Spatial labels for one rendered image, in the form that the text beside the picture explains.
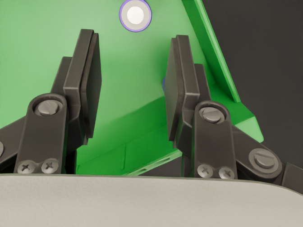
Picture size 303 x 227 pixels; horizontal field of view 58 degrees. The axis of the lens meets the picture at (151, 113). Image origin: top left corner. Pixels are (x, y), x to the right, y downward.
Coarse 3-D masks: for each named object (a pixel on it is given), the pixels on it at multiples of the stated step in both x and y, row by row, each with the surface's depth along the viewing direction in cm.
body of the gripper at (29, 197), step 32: (0, 192) 6; (32, 192) 6; (64, 192) 6; (96, 192) 6; (128, 192) 6; (160, 192) 6; (192, 192) 6; (224, 192) 6; (256, 192) 7; (288, 192) 7; (0, 224) 5; (32, 224) 5; (64, 224) 6; (96, 224) 6; (128, 224) 6; (160, 224) 6; (192, 224) 6; (224, 224) 6; (256, 224) 6; (288, 224) 6
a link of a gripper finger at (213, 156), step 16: (208, 112) 9; (224, 112) 9; (192, 128) 9; (208, 128) 9; (224, 128) 9; (192, 144) 9; (208, 144) 8; (224, 144) 8; (192, 160) 8; (208, 160) 8; (224, 160) 8; (192, 176) 8; (208, 176) 7; (224, 176) 7
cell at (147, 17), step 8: (128, 0) 15; (136, 0) 15; (144, 0) 15; (120, 8) 15; (128, 8) 15; (136, 8) 15; (144, 8) 15; (120, 16) 15; (128, 16) 15; (136, 16) 15; (144, 16) 15; (128, 24) 15; (136, 24) 15; (144, 24) 15
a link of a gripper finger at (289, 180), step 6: (282, 168) 9; (288, 168) 9; (294, 168) 9; (300, 168) 9; (240, 174) 9; (282, 174) 9; (288, 174) 9; (294, 174) 9; (300, 174) 9; (252, 180) 9; (276, 180) 9; (282, 180) 8; (288, 180) 8; (294, 180) 8; (300, 180) 9; (288, 186) 8; (294, 186) 8; (300, 186) 8; (300, 192) 8
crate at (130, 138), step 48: (0, 0) 20; (48, 0) 20; (96, 0) 20; (192, 0) 17; (0, 48) 21; (48, 48) 22; (144, 48) 22; (192, 48) 22; (0, 96) 23; (144, 96) 23; (96, 144) 25; (144, 144) 23
